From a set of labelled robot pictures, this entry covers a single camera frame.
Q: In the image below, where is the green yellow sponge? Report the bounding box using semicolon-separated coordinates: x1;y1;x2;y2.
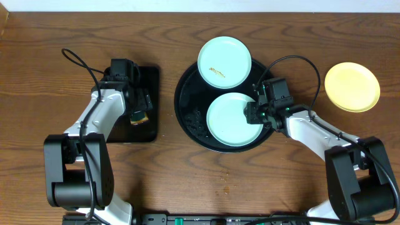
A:
130;111;149;125

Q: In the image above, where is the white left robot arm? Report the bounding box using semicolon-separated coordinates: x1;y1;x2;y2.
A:
44;75;159;224

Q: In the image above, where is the green plate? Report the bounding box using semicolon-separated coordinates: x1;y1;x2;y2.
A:
206;92;263;147
197;36;252;89

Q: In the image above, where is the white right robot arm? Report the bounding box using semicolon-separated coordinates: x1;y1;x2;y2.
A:
244;98;399;224

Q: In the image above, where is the yellow plate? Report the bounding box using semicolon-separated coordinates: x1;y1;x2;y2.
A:
324;62;381;113

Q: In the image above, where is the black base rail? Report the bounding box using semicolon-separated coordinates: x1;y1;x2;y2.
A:
61;214;309;225

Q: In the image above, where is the rectangular black tray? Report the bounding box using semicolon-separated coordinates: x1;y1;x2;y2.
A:
107;66;159;143

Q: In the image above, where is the round black tray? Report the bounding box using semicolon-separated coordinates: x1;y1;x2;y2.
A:
174;59;273;153

